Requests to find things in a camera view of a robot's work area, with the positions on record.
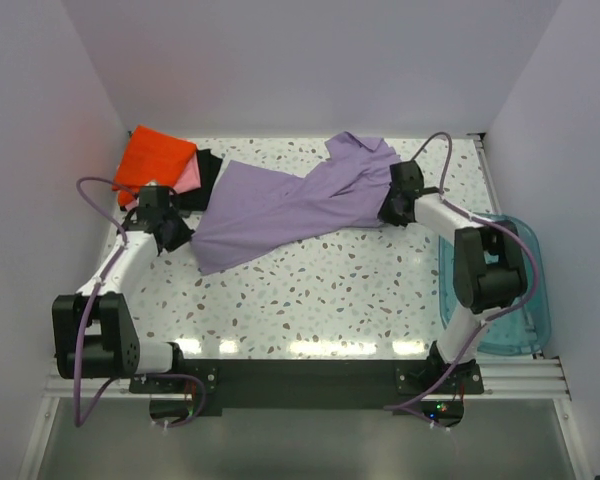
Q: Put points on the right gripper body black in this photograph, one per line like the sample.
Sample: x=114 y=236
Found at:
x=389 y=212

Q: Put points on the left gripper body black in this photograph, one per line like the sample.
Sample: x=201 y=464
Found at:
x=178 y=229

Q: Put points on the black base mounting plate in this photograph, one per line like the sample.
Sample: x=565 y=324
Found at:
x=288 y=384

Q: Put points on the lilac polo shirt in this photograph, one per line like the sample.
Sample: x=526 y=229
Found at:
x=252 y=210

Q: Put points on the folded pink t shirt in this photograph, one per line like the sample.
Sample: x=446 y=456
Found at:
x=190 y=178

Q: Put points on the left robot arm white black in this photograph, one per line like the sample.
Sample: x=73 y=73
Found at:
x=94 y=325

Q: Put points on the folded orange t shirt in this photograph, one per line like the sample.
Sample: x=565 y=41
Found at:
x=152 y=156

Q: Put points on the folded black t shirt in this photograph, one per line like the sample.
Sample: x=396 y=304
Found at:
x=196 y=200

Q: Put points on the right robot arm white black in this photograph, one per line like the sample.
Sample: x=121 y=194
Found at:
x=488 y=271

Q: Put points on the teal plastic basket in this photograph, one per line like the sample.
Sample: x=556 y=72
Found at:
x=520 y=333

